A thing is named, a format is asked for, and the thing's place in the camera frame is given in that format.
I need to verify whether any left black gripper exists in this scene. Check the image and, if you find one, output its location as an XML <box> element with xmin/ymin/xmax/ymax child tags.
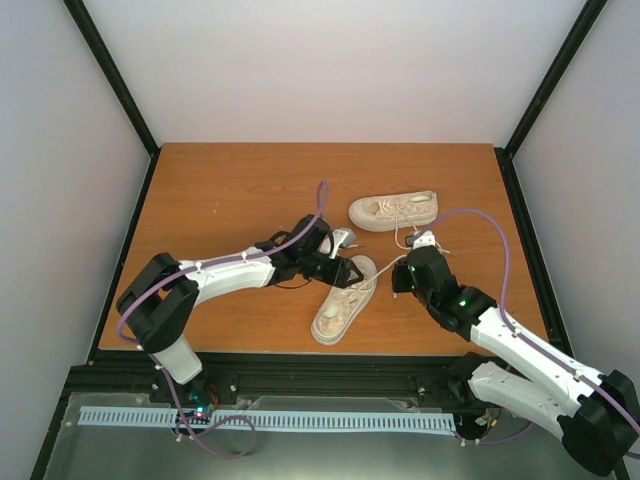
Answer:
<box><xmin>300</xmin><ymin>253</ymin><xmax>365</xmax><ymax>290</ymax></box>

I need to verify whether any white lace sneaker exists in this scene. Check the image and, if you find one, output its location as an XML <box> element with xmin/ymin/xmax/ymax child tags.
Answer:
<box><xmin>311</xmin><ymin>255</ymin><xmax>401</xmax><ymax>346</ymax></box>
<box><xmin>348</xmin><ymin>190</ymin><xmax>439</xmax><ymax>250</ymax></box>

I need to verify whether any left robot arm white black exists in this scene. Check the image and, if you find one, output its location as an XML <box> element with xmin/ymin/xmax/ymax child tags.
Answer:
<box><xmin>116</xmin><ymin>215</ymin><xmax>369</xmax><ymax>403</ymax></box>

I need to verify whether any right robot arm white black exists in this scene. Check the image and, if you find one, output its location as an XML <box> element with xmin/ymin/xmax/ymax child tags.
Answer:
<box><xmin>392</xmin><ymin>246</ymin><xmax>639</xmax><ymax>477</ymax></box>

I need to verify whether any green lit circuit board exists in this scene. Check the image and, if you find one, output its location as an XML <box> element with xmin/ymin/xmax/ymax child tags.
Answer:
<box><xmin>177</xmin><ymin>384</ymin><xmax>219</xmax><ymax>423</ymax></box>

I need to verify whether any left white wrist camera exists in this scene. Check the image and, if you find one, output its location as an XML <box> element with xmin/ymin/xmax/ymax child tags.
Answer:
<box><xmin>328</xmin><ymin>227</ymin><xmax>356</xmax><ymax>259</ymax></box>

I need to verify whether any black aluminium frame rail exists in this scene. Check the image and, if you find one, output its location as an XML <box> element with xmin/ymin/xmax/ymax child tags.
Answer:
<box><xmin>63</xmin><ymin>351</ymin><xmax>487</xmax><ymax>412</ymax></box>

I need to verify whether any right black frame post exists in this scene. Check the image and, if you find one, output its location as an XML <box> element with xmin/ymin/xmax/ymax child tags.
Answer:
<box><xmin>502</xmin><ymin>0</ymin><xmax>609</xmax><ymax>156</ymax></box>

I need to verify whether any black frame post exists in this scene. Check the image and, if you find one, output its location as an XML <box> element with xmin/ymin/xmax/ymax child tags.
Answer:
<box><xmin>502</xmin><ymin>0</ymin><xmax>609</xmax><ymax>156</ymax></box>
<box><xmin>62</xmin><ymin>0</ymin><xmax>161</xmax><ymax>159</ymax></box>

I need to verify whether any light blue cable duct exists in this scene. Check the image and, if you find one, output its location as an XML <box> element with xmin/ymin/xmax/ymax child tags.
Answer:
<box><xmin>77</xmin><ymin>406</ymin><xmax>456</xmax><ymax>436</ymax></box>

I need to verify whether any left black frame post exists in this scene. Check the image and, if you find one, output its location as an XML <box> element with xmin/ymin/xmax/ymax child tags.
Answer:
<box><xmin>62</xmin><ymin>0</ymin><xmax>161</xmax><ymax>159</ymax></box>

